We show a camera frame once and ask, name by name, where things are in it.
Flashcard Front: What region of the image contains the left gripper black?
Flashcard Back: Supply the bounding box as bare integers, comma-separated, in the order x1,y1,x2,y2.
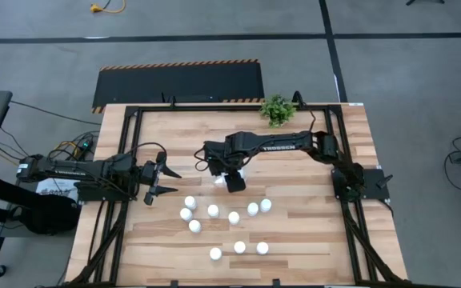
140,150,182,206

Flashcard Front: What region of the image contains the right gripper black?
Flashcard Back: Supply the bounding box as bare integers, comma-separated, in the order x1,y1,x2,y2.
205,139,247,194

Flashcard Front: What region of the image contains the clear plastic basket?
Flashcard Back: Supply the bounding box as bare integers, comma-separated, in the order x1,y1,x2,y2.
210,138,249,188

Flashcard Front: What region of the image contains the green potted plant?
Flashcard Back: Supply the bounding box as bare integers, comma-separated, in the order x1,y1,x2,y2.
259,94,298,129

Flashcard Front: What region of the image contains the black hazard-striped floor mat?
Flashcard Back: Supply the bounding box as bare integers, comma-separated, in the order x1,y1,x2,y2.
91,58,267,115

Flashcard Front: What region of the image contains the white printed paper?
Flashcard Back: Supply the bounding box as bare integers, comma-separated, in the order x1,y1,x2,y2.
35,176,82,202

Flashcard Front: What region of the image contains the black bag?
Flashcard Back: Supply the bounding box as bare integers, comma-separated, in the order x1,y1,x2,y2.
12,194,82,237

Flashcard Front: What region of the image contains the black desk crossbar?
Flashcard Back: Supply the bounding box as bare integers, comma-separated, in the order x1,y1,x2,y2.
0,171,75,213

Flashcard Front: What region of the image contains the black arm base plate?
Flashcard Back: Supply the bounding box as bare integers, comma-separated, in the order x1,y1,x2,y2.
73,178,138,203
331,167,394,201

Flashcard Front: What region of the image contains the yellow cable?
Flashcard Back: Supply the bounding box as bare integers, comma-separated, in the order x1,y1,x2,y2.
52,139,82,161

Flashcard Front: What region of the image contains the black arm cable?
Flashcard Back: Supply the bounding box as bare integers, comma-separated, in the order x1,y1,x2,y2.
294,90,318,135

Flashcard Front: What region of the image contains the yellow extension cord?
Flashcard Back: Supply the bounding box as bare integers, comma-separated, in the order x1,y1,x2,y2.
89,0,127,15

